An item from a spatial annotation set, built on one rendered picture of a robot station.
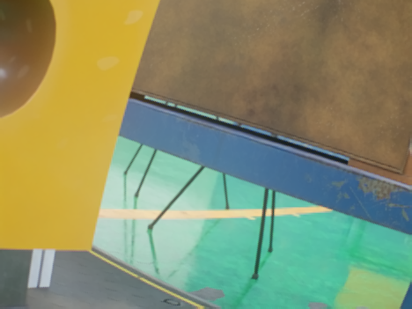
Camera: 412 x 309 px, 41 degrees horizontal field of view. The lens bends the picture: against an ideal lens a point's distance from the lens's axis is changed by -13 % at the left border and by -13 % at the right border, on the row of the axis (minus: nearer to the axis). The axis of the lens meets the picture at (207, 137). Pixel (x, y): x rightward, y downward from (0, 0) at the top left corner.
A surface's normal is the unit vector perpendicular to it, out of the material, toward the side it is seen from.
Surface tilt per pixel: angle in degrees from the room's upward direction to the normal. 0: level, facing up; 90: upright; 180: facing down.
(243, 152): 90
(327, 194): 90
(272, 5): 90
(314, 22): 90
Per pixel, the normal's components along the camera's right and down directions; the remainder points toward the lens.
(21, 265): 0.81, 0.26
